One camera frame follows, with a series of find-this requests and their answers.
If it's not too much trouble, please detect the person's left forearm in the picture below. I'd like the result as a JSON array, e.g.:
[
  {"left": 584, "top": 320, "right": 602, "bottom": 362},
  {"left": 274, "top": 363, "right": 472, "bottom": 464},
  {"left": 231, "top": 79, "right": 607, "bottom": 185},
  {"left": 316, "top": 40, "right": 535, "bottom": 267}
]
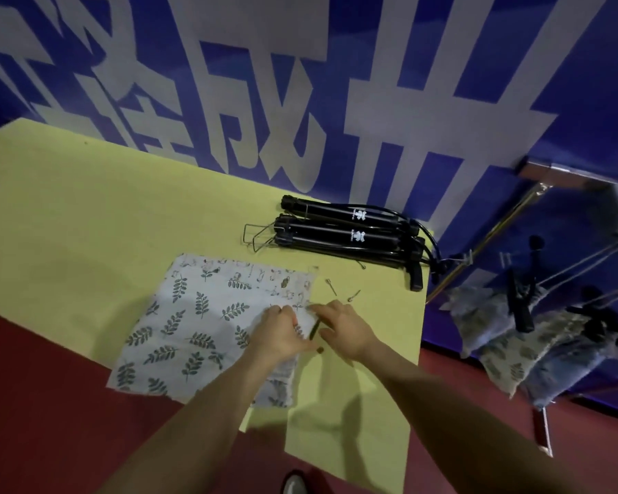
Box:
[{"left": 97, "top": 352, "right": 281, "bottom": 494}]

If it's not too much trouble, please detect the person's white shoe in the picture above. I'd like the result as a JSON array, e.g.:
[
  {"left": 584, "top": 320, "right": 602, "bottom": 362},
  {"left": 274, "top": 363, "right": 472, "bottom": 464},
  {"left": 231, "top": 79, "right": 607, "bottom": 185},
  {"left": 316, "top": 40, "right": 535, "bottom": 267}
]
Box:
[{"left": 281, "top": 470, "right": 310, "bottom": 494}]

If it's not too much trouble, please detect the black stand on rack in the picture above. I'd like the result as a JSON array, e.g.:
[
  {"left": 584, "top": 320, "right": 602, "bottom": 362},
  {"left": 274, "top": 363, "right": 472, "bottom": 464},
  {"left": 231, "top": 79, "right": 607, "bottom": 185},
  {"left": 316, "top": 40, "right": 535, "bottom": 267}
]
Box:
[{"left": 504, "top": 235, "right": 547, "bottom": 334}]

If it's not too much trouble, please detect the blue banner with white characters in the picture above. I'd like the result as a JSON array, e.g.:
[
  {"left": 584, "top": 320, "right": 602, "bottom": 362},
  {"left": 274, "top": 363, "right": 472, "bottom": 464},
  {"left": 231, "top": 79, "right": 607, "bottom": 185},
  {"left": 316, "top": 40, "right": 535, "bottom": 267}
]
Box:
[{"left": 0, "top": 0, "right": 618, "bottom": 350}]

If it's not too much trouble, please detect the black folded tripod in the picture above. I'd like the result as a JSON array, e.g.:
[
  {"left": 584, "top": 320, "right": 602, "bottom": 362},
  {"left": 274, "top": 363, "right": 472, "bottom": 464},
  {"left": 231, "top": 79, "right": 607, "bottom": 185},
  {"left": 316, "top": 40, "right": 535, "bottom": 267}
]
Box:
[
  {"left": 274, "top": 214, "right": 426, "bottom": 263},
  {"left": 274, "top": 232, "right": 426, "bottom": 292},
  {"left": 281, "top": 195, "right": 422, "bottom": 237}
]

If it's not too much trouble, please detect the person's left hand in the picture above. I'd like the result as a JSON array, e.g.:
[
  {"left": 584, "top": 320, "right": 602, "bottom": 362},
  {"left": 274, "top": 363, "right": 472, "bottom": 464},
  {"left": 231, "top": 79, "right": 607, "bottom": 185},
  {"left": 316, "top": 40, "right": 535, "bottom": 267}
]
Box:
[{"left": 246, "top": 304, "right": 315, "bottom": 367}]

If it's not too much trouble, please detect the leaf print white fabric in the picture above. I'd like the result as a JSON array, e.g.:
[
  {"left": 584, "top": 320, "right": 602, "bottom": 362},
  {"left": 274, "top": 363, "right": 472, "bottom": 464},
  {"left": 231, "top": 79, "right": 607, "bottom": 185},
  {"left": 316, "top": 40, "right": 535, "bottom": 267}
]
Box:
[{"left": 106, "top": 253, "right": 320, "bottom": 409}]

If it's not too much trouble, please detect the hanging leaf print cloth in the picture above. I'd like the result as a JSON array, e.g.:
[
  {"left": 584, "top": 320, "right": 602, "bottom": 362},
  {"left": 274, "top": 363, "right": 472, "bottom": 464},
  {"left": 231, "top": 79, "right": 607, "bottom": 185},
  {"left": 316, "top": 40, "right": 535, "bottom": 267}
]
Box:
[{"left": 440, "top": 285, "right": 590, "bottom": 399}]

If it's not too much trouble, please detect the bent metal wire hanger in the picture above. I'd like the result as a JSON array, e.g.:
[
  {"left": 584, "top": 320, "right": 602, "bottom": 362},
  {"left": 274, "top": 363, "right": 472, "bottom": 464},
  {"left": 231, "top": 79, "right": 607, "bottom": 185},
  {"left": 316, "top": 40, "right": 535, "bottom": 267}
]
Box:
[{"left": 243, "top": 222, "right": 290, "bottom": 256}]

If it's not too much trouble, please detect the metal clothes rack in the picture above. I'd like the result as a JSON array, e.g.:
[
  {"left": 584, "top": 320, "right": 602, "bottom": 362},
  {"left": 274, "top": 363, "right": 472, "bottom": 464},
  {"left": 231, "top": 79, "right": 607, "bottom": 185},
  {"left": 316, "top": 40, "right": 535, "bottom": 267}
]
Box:
[{"left": 425, "top": 158, "right": 618, "bottom": 458}]

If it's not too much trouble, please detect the yellow table cover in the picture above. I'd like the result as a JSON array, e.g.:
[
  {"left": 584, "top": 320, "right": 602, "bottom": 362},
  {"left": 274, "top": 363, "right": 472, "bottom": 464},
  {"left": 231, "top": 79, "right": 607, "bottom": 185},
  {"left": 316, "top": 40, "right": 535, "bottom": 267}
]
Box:
[{"left": 0, "top": 117, "right": 436, "bottom": 481}]

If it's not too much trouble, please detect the person's right forearm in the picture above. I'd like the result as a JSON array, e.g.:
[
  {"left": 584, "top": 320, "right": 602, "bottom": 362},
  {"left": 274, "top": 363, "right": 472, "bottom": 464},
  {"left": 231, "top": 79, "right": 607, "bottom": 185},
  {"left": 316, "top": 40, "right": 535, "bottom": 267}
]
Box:
[{"left": 359, "top": 342, "right": 577, "bottom": 494}]

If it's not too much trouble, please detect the hanging blue denim cloth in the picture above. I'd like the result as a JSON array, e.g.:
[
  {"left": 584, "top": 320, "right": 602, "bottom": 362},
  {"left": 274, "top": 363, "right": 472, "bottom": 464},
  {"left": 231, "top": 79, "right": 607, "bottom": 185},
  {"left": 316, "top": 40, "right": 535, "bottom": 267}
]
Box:
[{"left": 523, "top": 329, "right": 618, "bottom": 411}]

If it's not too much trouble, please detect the person's right hand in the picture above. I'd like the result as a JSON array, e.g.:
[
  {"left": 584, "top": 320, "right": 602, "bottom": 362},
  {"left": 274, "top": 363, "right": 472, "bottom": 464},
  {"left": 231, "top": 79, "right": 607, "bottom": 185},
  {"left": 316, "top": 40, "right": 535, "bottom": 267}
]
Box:
[{"left": 308, "top": 299, "right": 388, "bottom": 364}]

